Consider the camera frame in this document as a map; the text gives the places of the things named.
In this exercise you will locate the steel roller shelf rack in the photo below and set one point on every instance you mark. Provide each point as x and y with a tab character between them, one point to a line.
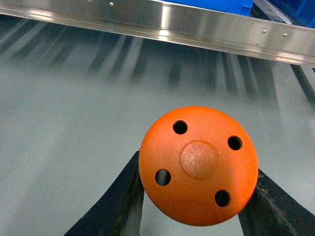
187	25

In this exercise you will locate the blue target bin front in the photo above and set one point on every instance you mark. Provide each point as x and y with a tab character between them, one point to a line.
240	7

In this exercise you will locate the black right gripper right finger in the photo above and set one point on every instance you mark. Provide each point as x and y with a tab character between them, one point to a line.
273	212

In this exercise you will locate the orange cylindrical cap 4680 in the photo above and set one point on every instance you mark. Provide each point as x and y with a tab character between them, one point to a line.
198	166

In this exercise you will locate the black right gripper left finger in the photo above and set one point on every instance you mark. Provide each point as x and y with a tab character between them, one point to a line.
119	211

